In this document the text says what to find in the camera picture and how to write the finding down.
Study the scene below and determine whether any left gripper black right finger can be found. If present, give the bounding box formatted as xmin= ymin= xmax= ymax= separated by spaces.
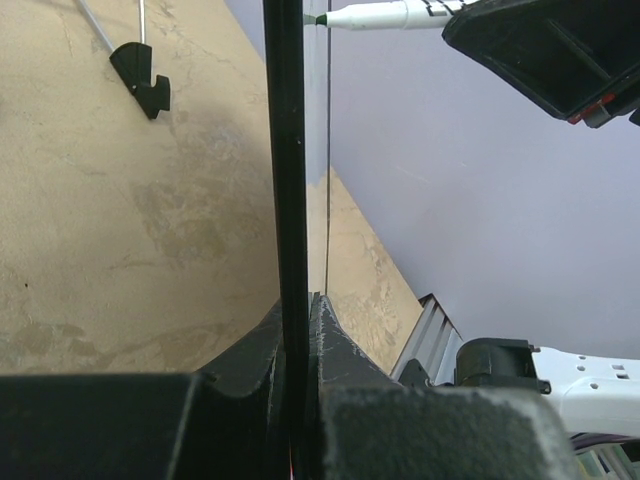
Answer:
xmin=307 ymin=295 xmax=580 ymax=479

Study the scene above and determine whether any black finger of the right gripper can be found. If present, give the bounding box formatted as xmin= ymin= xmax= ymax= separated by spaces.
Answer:
xmin=442 ymin=0 xmax=639 ymax=128

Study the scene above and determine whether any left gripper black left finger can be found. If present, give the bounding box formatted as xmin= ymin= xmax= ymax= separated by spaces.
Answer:
xmin=1 ymin=306 xmax=286 ymax=479

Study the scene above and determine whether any white whiteboard with dark frame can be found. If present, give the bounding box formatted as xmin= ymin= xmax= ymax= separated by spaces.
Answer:
xmin=263 ymin=1 xmax=332 ymax=479

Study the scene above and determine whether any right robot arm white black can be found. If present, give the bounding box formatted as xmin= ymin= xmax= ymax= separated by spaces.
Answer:
xmin=409 ymin=1 xmax=639 ymax=438

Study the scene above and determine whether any aluminium front rail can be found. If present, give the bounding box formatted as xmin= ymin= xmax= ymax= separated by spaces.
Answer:
xmin=390 ymin=294 xmax=463 ymax=389

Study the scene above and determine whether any wire whiteboard stand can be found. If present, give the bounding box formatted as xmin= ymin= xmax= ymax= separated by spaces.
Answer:
xmin=76 ymin=0 xmax=171 ymax=120

